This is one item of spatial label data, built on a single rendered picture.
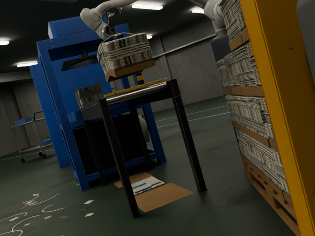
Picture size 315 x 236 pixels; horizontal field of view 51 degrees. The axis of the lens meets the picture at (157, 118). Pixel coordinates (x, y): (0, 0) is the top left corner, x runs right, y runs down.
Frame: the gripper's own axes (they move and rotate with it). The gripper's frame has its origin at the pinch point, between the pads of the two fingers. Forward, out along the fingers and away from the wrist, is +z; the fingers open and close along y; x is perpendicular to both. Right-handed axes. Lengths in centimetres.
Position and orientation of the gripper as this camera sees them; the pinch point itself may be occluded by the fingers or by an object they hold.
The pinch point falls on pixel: (115, 24)
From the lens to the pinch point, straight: 244.2
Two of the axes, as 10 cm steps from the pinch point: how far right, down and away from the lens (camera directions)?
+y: 2.8, 9.5, 1.5
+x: -9.0, 3.1, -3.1
